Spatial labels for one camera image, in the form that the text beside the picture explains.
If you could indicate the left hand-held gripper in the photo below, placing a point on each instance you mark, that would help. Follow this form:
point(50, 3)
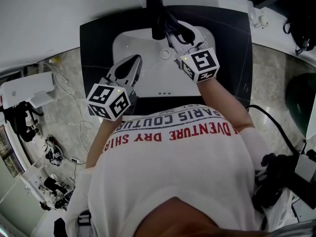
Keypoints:
point(106, 100)

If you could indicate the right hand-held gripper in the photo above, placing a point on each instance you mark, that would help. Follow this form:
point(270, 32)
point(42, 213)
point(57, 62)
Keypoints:
point(200, 63)

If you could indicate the person's left forearm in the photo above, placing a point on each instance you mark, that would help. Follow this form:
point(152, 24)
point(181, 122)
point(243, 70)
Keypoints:
point(101, 142)

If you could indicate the person's right forearm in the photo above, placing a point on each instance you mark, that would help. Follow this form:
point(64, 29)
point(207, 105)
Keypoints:
point(222, 102)

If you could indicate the white sink basin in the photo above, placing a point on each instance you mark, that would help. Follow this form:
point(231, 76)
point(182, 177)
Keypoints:
point(153, 75)

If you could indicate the wooden vanity with black top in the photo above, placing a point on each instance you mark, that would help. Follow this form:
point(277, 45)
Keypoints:
point(98, 46)

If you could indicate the clear plastic bottle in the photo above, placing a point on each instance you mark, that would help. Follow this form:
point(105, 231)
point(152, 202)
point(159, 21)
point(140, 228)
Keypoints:
point(258, 20)

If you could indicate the white window ledge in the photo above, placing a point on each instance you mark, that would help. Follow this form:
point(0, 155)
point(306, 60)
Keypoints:
point(274, 38)

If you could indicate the white power strip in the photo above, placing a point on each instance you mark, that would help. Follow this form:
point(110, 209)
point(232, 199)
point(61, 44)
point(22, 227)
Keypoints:
point(75, 161)

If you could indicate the white desk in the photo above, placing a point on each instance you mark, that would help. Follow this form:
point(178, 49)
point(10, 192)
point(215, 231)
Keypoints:
point(24, 88)

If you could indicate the spare gripper on floor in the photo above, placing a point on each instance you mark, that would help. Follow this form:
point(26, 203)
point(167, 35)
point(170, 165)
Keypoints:
point(54, 153)

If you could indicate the person's white printed t-shirt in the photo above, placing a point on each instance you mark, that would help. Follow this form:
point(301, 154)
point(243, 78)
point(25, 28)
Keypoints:
point(172, 169)

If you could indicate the black backpack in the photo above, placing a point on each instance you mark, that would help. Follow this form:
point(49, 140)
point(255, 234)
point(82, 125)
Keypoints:
point(301, 28)

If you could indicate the black floor equipment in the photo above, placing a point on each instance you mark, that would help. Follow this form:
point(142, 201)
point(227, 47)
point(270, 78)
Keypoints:
point(54, 189)

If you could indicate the person's chin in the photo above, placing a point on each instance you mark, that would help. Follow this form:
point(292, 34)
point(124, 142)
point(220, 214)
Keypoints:
point(192, 218)

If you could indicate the yellow wall plug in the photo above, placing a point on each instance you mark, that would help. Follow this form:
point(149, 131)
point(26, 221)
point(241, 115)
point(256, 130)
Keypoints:
point(54, 60)

